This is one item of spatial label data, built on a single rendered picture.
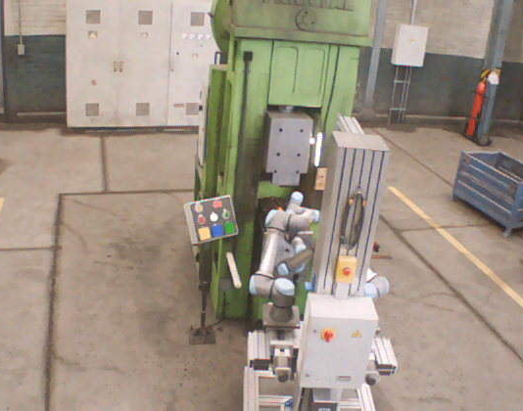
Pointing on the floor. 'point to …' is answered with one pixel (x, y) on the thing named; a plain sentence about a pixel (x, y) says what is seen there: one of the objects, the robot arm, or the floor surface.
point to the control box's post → (205, 285)
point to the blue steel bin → (498, 187)
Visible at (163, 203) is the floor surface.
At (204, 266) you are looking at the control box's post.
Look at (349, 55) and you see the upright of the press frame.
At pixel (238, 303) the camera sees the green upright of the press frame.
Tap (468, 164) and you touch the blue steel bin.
